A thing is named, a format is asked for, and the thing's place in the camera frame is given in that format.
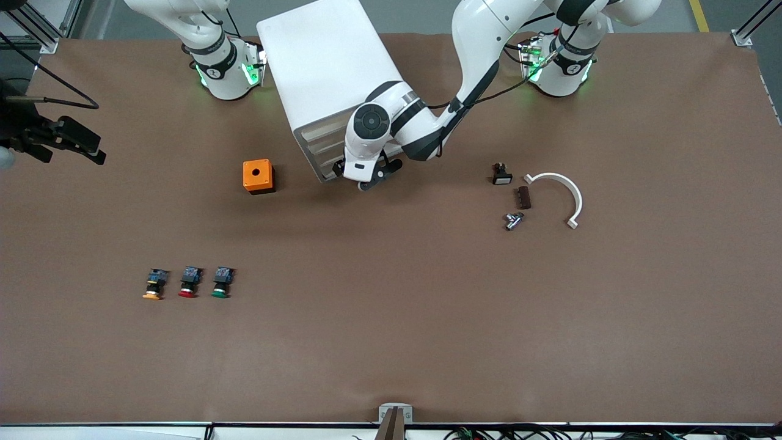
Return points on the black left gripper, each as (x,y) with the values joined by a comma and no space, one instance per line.
(338,167)

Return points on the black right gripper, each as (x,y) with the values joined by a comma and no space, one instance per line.
(18,129)

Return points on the green push button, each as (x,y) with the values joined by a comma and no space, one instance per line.
(223,281)

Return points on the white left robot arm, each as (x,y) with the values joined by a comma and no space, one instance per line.
(476,36)

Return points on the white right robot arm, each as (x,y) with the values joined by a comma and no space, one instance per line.
(226,79)

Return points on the orange button box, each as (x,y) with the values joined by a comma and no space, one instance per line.
(256,174)

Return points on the white drawer cabinet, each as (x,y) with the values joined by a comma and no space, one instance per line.
(317,61)

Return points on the yellow push button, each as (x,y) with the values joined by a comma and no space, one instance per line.
(156,282)

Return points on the red push button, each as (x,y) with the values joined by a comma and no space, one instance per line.
(190,281)

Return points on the small metal fitting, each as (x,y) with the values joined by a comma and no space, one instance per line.
(513,221)

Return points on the brown terminal block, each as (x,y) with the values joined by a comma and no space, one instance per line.
(522,198)

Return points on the aluminium frame post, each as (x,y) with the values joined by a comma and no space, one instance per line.
(742,38)
(46,36)

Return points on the black white switch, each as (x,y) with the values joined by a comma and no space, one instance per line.
(502,177)

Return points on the white curved bracket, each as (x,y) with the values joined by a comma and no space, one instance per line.
(553,176)

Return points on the grey metal mount bracket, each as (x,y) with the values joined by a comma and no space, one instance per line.
(383,410)

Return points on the brown camera post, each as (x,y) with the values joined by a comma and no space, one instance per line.
(392,428)

